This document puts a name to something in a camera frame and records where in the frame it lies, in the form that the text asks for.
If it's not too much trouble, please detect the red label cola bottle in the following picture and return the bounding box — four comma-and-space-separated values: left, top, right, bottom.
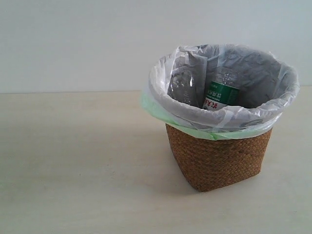
167, 71, 198, 107

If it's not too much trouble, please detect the green label water bottle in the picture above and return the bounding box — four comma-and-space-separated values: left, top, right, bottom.
202, 67, 242, 111

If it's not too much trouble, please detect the green plastic bin liner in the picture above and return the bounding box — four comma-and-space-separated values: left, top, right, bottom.
141, 91, 276, 141

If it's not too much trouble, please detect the woven brown wicker basket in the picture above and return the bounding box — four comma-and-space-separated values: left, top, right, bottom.
166, 125, 272, 192

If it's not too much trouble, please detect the white plastic bin liner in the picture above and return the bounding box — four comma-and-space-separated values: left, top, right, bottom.
146, 44, 300, 132

